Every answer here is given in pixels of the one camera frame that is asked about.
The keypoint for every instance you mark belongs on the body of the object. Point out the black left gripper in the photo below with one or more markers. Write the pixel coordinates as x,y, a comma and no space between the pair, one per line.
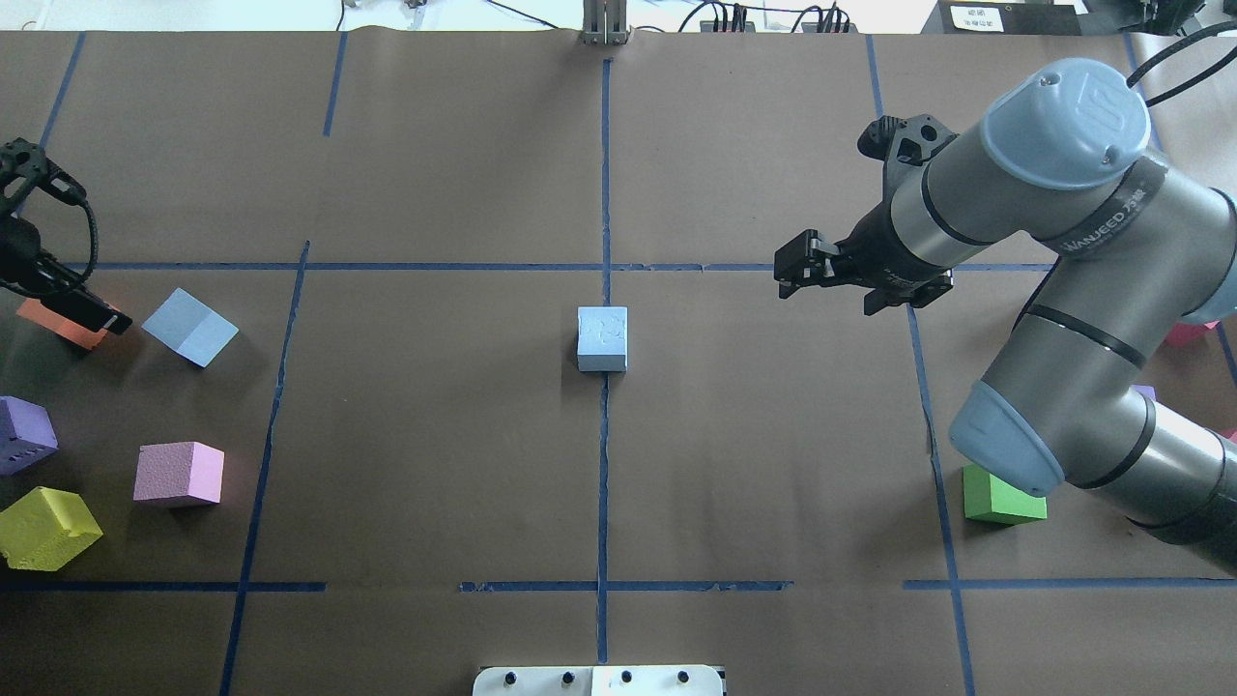
21,258

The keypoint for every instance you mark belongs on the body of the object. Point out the yellow foam block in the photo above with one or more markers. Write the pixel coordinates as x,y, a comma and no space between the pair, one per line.
46,529

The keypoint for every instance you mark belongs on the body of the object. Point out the light blue foam block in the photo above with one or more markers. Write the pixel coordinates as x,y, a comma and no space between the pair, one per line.
602,339
190,328

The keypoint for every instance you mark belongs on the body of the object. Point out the magenta foam block near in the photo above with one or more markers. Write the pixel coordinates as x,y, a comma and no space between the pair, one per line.
1185,333

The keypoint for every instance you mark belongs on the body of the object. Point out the purple foam block left side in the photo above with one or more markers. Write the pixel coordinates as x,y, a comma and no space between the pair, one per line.
27,436

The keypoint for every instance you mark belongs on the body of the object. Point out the orange foam block left side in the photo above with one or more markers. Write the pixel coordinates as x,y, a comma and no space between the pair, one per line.
32,310

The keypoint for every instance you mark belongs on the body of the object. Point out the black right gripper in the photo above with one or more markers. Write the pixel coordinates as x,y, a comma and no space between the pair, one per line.
882,251

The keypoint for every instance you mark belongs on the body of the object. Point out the pink foam block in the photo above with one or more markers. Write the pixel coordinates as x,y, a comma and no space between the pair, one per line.
178,474

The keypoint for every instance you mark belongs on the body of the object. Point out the aluminium frame post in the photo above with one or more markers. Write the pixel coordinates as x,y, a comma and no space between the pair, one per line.
605,22

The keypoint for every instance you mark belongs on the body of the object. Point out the black box device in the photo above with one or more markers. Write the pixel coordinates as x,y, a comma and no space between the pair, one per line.
1001,17

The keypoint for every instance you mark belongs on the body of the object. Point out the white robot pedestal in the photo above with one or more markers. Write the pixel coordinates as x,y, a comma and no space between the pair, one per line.
643,679

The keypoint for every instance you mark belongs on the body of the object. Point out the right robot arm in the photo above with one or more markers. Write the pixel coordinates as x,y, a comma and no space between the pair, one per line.
1140,247

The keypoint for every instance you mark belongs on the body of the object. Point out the green foam block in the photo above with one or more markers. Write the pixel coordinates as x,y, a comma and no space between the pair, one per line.
988,499

